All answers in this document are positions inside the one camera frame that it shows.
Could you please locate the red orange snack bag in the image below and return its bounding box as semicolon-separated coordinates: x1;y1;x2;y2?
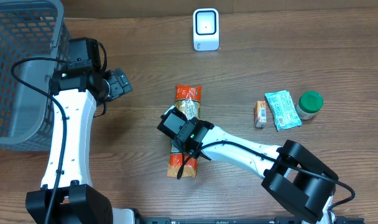
167;85;202;178

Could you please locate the orange tissue pack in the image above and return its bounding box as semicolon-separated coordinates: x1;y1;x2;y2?
254;101;267;128

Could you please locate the teal wet wipes pack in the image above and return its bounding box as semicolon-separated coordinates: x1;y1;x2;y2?
265;90;302;131

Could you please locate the green lid jar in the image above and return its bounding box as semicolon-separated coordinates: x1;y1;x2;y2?
295;91;324;120

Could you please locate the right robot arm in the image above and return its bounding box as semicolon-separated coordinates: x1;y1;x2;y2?
157;106;338;223

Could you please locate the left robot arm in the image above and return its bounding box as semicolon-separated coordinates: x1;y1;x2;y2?
25;38;132;223

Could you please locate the white barcode scanner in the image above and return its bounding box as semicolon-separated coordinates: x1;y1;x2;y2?
193;8;219;51

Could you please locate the grey plastic shopping basket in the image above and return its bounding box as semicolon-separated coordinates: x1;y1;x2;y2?
0;0;70;151

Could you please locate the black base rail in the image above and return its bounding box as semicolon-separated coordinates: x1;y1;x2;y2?
139;216;366;224

